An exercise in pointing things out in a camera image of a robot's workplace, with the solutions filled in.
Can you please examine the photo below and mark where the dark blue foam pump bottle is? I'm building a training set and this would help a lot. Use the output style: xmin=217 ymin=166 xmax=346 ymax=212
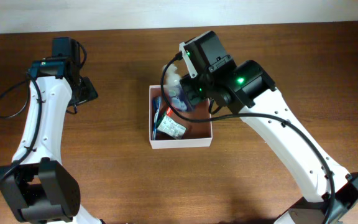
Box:
xmin=164 ymin=64 xmax=195 ymax=112

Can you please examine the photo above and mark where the red green toothpaste tube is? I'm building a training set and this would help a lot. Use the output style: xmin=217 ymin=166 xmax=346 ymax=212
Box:
xmin=166 ymin=108 xmax=173 ymax=116

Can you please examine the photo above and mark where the blue white toothbrush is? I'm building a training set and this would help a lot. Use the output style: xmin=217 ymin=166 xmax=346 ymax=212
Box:
xmin=152 ymin=96 xmax=162 ymax=140

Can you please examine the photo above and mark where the white green soap packet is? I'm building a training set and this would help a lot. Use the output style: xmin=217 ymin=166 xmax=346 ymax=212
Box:
xmin=156 ymin=114 xmax=186 ymax=139

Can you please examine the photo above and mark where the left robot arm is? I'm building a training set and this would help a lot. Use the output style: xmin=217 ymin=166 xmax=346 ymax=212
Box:
xmin=0 ymin=37 xmax=103 ymax=223

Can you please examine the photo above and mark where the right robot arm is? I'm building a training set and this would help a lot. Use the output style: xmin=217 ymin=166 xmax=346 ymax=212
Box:
xmin=179 ymin=31 xmax=358 ymax=223

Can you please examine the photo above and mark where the pink cardboard box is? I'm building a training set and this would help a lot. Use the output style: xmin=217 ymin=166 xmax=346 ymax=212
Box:
xmin=149 ymin=85 xmax=213 ymax=149

